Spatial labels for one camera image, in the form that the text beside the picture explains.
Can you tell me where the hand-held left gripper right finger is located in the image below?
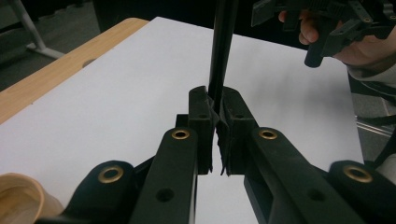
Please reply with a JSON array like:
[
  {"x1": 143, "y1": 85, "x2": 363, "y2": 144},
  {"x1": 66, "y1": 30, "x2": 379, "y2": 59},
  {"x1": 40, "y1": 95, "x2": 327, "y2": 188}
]
[{"x1": 216, "y1": 86, "x2": 260, "y2": 177}]

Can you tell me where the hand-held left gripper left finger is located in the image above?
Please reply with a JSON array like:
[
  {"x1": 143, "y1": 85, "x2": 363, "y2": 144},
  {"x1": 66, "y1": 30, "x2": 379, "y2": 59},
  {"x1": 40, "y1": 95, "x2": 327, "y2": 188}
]
[{"x1": 175, "y1": 85, "x2": 219, "y2": 176}]

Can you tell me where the black pen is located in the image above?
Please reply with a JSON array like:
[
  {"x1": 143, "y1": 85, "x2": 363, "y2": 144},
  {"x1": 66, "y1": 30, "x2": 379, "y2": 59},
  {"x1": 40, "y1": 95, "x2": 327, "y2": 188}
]
[{"x1": 207, "y1": 0, "x2": 240, "y2": 115}]

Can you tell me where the wooden cup with animal figure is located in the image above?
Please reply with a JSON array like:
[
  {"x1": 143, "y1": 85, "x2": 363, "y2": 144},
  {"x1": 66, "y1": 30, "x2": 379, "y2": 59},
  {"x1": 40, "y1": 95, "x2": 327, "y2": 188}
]
[{"x1": 0, "y1": 172, "x2": 65, "y2": 224}]

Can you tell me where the white table sheet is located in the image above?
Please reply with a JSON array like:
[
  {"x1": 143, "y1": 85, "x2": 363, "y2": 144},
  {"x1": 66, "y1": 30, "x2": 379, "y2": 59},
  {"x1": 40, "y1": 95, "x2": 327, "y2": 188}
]
[{"x1": 0, "y1": 16, "x2": 365, "y2": 224}]

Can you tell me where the white metal stand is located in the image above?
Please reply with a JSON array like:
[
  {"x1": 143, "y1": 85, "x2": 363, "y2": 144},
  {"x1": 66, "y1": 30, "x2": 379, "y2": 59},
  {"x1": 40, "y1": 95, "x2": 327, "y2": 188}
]
[{"x1": 8, "y1": 0, "x2": 65, "y2": 61}]

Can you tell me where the aluminium floor rail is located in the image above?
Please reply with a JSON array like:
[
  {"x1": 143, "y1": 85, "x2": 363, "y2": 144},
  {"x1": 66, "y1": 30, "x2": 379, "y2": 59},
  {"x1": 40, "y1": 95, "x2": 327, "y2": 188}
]
[{"x1": 354, "y1": 115, "x2": 396, "y2": 138}]

